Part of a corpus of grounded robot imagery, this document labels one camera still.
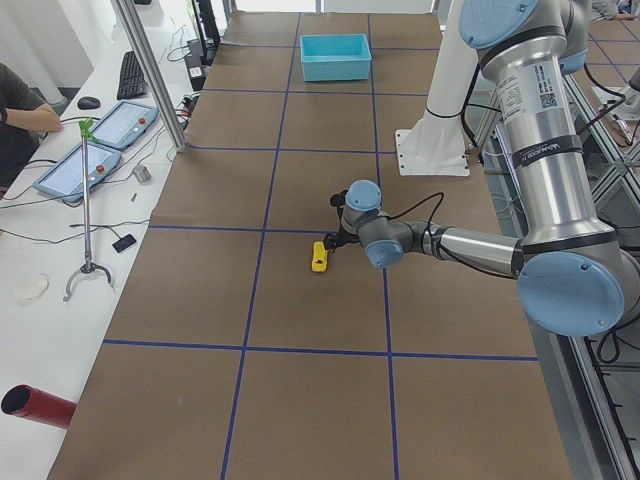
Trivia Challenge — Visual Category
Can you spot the green handled reacher grabber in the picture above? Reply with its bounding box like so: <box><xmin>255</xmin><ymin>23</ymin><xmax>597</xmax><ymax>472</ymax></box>
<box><xmin>63</xmin><ymin>118</ymin><xmax>114</xmax><ymax>302</ymax></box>

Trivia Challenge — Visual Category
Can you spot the blue teach pendant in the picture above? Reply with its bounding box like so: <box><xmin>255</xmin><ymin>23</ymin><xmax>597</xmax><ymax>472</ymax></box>
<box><xmin>32</xmin><ymin>142</ymin><xmax>122</xmax><ymax>202</ymax></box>
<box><xmin>91</xmin><ymin>100</ymin><xmax>159</xmax><ymax>151</ymax></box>

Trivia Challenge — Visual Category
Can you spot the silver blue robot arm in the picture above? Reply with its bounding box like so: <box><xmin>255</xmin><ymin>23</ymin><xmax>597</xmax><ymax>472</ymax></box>
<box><xmin>324</xmin><ymin>1</ymin><xmax>639</xmax><ymax>337</ymax></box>

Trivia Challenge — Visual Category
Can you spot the black camera cable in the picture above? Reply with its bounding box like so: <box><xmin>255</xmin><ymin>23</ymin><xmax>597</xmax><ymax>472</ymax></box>
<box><xmin>389</xmin><ymin>192</ymin><xmax>521</xmax><ymax>279</ymax></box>

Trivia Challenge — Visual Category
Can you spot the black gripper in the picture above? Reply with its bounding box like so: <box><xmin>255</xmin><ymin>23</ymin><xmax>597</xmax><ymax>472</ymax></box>
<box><xmin>324</xmin><ymin>227</ymin><xmax>353</xmax><ymax>248</ymax></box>

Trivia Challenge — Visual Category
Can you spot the aluminium frame post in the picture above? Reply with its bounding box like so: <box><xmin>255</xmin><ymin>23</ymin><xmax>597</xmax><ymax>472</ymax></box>
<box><xmin>114</xmin><ymin>0</ymin><xmax>186</xmax><ymax>153</ymax></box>

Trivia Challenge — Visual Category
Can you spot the black computer mouse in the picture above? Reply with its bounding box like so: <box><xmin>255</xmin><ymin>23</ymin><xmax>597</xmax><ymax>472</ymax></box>
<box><xmin>77</xmin><ymin>96</ymin><xmax>101</xmax><ymax>110</ymax></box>

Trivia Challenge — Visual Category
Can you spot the small black phone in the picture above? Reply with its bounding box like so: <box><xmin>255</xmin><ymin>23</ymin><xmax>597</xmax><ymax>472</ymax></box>
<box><xmin>112</xmin><ymin>234</ymin><xmax>137</xmax><ymax>253</ymax></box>

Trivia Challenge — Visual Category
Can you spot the far blue teach pendant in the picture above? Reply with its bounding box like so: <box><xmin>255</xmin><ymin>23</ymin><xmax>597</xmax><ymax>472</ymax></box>
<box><xmin>91</xmin><ymin>100</ymin><xmax>159</xmax><ymax>151</ymax></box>

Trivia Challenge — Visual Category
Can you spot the small silver metal cylinder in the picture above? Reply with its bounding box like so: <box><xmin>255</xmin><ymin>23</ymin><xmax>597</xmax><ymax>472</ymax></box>
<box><xmin>132</xmin><ymin>164</ymin><xmax>151</xmax><ymax>184</ymax></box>

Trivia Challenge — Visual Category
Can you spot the yellow beetle toy car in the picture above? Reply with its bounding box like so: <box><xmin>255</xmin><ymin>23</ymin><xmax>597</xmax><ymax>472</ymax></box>
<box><xmin>311</xmin><ymin>241</ymin><xmax>329</xmax><ymax>273</ymax></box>

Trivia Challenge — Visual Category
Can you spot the near blue teach pendant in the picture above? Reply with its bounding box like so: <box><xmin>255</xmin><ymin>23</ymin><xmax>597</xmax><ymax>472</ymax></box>
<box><xmin>32</xmin><ymin>142</ymin><xmax>122</xmax><ymax>202</ymax></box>

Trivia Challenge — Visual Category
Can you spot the seated person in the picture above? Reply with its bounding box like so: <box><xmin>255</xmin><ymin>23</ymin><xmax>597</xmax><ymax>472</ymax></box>
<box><xmin>1</xmin><ymin>63</ymin><xmax>62</xmax><ymax>194</ymax></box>

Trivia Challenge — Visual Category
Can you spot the light blue plastic bin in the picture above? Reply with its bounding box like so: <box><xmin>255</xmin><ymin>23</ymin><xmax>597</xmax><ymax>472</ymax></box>
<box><xmin>300</xmin><ymin>33</ymin><xmax>372</xmax><ymax>82</ymax></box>

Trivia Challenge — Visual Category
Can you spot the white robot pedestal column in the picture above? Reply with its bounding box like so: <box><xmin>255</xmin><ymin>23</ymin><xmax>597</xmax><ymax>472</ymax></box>
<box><xmin>395</xmin><ymin>1</ymin><xmax>477</xmax><ymax>176</ymax></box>

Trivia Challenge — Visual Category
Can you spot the red cylinder bottle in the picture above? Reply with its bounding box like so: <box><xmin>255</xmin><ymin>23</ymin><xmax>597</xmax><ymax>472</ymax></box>
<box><xmin>1</xmin><ymin>384</ymin><xmax>76</xmax><ymax>429</ymax></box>

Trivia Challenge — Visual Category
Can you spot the black keyboard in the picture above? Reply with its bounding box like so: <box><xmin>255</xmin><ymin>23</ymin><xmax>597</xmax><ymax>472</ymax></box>
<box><xmin>116</xmin><ymin>51</ymin><xmax>147</xmax><ymax>100</ymax></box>

